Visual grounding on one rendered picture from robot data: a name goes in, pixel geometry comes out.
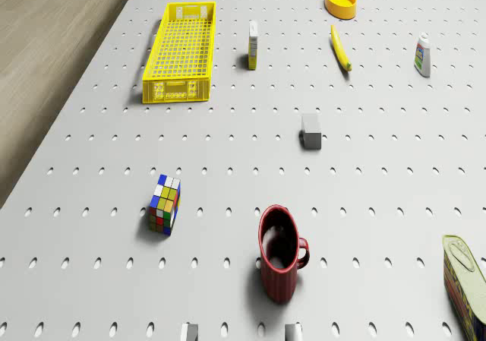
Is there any small white bottle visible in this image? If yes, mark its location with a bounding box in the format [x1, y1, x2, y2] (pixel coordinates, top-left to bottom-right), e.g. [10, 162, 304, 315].
[413, 33, 432, 78]

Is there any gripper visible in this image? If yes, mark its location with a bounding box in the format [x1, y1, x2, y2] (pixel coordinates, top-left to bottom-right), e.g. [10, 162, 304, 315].
[181, 322, 304, 341]

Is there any yellow basket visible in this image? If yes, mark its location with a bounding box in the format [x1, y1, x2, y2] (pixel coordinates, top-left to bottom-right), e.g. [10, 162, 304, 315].
[142, 1, 217, 105]

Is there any yellow bowl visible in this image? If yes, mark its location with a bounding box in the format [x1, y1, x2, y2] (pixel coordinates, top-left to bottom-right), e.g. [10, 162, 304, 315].
[324, 0, 358, 21]

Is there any banana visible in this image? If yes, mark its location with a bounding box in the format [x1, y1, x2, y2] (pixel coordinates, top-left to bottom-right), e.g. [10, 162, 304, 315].
[330, 24, 352, 72]

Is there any grey cube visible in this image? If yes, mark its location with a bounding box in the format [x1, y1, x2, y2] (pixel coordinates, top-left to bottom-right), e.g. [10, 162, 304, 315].
[301, 112, 323, 151]

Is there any flat-sided can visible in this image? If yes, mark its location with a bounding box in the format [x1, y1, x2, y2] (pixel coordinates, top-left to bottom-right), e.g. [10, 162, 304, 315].
[442, 235, 486, 341]

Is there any red mug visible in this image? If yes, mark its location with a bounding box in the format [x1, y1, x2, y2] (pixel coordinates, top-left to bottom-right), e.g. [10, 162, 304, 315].
[258, 204, 311, 305]

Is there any yellow white carton box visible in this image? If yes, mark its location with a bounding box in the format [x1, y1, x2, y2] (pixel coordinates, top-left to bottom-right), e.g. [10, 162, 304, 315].
[248, 20, 260, 71]

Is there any puzzle cube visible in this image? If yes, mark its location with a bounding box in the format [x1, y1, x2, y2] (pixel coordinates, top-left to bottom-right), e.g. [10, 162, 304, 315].
[148, 174, 181, 236]

